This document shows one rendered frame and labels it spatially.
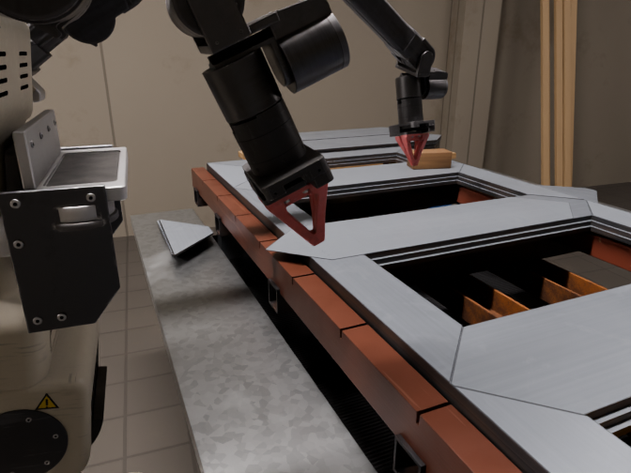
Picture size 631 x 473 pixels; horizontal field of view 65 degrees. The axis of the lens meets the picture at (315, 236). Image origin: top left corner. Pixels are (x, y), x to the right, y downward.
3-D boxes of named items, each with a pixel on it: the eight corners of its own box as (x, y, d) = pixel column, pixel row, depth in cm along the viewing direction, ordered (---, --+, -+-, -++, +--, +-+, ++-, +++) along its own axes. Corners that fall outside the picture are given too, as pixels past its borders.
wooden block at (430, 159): (443, 164, 156) (444, 148, 155) (451, 168, 151) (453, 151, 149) (406, 165, 155) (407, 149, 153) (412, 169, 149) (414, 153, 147)
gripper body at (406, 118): (410, 131, 123) (407, 101, 122) (436, 128, 114) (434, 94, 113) (388, 134, 120) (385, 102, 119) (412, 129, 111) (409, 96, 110)
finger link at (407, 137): (414, 164, 124) (411, 127, 123) (432, 163, 117) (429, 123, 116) (391, 168, 121) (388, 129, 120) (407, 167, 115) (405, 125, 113)
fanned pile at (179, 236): (195, 217, 159) (194, 205, 158) (226, 261, 125) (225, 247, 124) (156, 221, 155) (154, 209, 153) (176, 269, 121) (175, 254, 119)
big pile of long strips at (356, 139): (402, 138, 236) (402, 125, 234) (455, 153, 202) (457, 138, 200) (238, 150, 206) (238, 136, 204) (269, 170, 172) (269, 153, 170)
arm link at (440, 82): (398, 41, 113) (423, 51, 107) (437, 42, 119) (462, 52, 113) (388, 93, 120) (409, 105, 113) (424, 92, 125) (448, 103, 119)
